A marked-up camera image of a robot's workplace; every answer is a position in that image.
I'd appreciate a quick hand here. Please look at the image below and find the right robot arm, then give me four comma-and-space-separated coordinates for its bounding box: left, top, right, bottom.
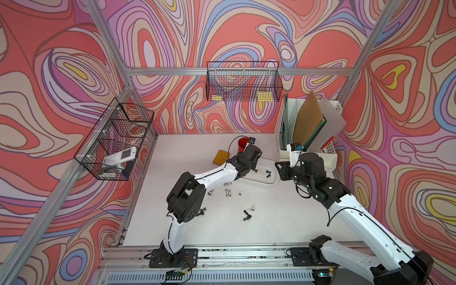
275, 153, 434, 285

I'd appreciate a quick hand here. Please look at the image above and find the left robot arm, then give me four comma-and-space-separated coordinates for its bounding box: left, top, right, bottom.
162, 144, 262, 255

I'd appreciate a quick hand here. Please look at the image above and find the white plastic storage box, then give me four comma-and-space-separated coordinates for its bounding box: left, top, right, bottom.
240, 158, 279, 188

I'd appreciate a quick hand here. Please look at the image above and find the black king chess piece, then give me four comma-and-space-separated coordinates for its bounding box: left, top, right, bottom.
243, 210, 252, 221

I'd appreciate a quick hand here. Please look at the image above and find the red metal bucket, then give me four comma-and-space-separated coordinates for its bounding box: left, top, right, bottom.
237, 137, 249, 153

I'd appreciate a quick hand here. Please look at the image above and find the yellow wallet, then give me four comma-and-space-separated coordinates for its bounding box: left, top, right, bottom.
213, 150, 230, 166

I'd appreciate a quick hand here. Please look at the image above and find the white desk file organizer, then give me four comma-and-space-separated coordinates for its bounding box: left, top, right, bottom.
274, 95, 347, 172

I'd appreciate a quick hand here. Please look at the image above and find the brown cardboard folder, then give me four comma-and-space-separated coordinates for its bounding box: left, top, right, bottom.
292, 91, 326, 151

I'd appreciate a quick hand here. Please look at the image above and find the grey folder sheet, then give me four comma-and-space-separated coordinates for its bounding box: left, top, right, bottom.
308, 97, 347, 153

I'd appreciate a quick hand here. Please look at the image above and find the white remote control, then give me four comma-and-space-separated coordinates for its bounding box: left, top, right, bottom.
103, 147, 137, 166

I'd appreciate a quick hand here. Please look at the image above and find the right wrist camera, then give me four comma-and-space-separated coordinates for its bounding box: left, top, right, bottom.
287, 142, 303, 167

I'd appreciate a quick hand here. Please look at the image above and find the black wire basket back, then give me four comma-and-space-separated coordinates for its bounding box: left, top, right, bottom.
205, 60, 283, 103

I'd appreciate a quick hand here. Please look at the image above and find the black wire basket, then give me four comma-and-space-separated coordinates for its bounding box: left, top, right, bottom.
205, 60, 283, 103
74, 99, 154, 181

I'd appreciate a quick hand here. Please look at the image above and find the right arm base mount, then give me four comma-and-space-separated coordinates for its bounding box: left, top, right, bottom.
289, 247, 339, 268

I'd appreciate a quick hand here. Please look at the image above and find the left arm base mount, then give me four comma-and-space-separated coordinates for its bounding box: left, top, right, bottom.
144, 248, 198, 268

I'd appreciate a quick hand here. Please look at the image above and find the black wire basket left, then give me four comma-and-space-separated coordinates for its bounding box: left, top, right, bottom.
74, 99, 154, 181

